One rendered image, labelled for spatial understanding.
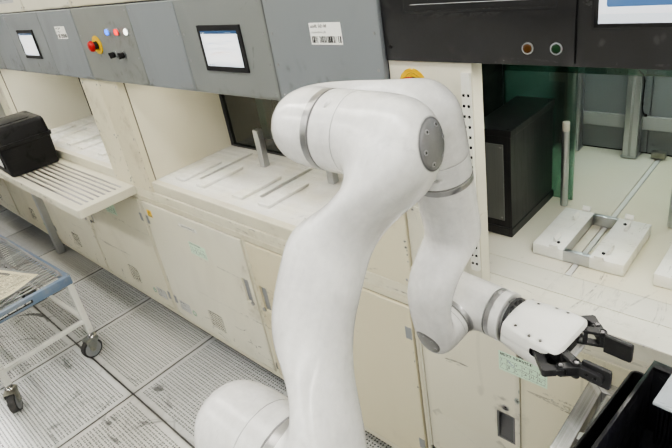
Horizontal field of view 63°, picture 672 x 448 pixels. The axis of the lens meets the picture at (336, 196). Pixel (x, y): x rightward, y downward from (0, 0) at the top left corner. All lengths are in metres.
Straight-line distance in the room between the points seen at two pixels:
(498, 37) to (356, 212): 0.57
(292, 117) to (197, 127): 1.86
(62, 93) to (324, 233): 3.33
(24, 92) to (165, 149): 1.51
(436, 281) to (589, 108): 1.28
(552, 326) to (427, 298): 0.19
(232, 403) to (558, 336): 0.48
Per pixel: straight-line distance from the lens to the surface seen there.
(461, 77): 1.11
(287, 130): 0.64
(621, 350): 0.92
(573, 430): 1.20
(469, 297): 0.94
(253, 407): 0.69
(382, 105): 0.57
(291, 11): 1.36
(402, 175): 0.55
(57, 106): 3.82
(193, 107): 2.47
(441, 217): 0.81
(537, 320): 0.91
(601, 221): 1.57
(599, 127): 2.04
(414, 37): 1.15
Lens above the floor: 1.66
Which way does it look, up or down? 26 degrees down
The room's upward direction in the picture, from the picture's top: 10 degrees counter-clockwise
